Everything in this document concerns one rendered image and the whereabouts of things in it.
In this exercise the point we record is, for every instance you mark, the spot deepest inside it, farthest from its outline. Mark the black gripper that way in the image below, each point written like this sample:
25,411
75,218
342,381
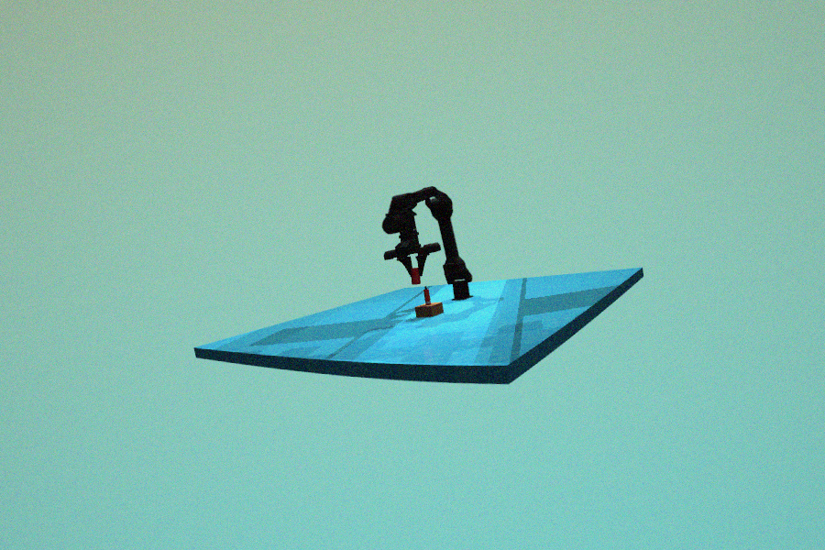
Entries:
423,252

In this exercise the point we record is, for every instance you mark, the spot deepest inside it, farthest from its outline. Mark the tan square block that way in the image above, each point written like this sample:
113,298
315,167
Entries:
434,309

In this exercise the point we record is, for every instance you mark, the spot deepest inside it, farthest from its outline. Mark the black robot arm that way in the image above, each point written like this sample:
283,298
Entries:
400,218

